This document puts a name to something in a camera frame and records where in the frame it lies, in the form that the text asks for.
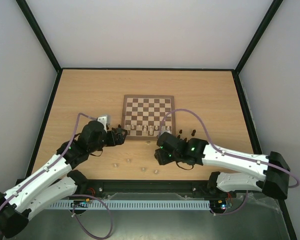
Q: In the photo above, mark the black frame post right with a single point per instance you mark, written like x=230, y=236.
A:
x=266, y=20

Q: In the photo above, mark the white chess queen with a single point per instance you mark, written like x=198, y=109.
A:
x=151, y=131

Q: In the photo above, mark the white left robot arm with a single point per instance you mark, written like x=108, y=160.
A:
x=57, y=178

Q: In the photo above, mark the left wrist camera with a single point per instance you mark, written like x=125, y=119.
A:
x=105, y=119

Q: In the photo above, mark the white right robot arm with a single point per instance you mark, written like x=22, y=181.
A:
x=268, y=174

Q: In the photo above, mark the white slotted cable duct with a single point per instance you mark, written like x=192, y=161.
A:
x=201, y=205

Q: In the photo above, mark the black frame post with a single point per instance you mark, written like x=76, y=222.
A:
x=28, y=14
x=266, y=20

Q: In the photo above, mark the wooden chess board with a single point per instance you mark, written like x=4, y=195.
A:
x=150, y=111

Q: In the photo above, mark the black frame post left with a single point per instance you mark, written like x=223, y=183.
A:
x=28, y=14

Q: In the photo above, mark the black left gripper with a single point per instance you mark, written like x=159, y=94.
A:
x=121, y=140

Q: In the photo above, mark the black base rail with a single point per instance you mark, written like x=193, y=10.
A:
x=208, y=189

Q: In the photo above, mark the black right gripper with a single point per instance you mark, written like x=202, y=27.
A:
x=161, y=139

